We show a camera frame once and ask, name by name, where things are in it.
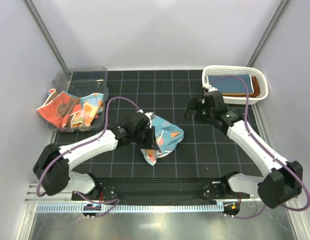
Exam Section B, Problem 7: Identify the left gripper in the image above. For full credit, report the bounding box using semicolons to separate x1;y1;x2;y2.
132;124;158;150

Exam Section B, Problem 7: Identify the light blue dotted towel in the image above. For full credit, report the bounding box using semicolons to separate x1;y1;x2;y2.
141;115;184;166

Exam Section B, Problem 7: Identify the yellow and blue towel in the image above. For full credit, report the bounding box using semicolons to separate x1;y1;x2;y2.
208;74;254;95

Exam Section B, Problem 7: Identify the brown towel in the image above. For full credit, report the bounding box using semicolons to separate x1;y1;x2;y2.
218;75;260;98

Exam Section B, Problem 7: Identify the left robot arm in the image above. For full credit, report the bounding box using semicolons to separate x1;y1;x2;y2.
33;111;158;200

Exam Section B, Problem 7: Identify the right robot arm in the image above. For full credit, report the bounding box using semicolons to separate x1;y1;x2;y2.
184;91;303;209

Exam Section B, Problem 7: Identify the black grid mat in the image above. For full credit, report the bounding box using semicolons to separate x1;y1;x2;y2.
41;69;280;181

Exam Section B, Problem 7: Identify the salmon pink towel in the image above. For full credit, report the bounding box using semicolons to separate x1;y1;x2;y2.
37;88;82;129

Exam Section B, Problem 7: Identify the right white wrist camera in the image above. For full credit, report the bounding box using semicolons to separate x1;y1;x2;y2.
202;83;219;97

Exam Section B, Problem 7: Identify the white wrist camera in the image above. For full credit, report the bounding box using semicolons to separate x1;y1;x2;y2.
137;109;155;128
202;83;219;97

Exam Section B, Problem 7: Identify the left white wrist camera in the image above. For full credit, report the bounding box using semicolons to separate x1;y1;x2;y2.
137;109;155;128

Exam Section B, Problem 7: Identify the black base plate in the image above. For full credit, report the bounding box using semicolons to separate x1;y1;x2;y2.
83;178;249;201

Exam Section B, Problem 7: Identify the white slotted cable duct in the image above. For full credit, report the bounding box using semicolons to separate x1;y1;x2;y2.
36;202;224;214

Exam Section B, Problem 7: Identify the aluminium rail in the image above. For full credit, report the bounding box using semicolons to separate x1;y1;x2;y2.
24;182;299;204

